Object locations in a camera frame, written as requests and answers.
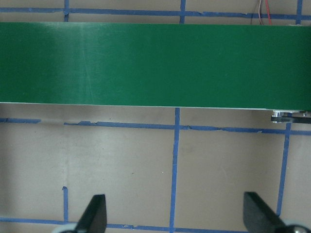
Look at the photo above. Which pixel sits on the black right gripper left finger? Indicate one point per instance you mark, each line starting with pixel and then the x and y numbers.
pixel 94 218

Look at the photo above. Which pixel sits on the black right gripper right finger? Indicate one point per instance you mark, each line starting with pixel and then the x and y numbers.
pixel 258 217

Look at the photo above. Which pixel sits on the green conveyor belt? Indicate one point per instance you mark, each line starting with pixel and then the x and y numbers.
pixel 162 65

